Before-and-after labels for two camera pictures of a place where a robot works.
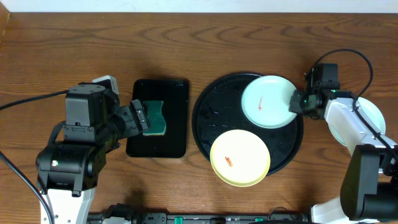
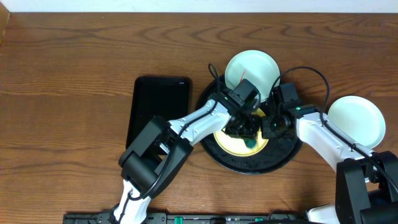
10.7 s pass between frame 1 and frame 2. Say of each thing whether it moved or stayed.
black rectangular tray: stayed
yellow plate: moved
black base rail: stayed
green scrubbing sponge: moved
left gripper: moved
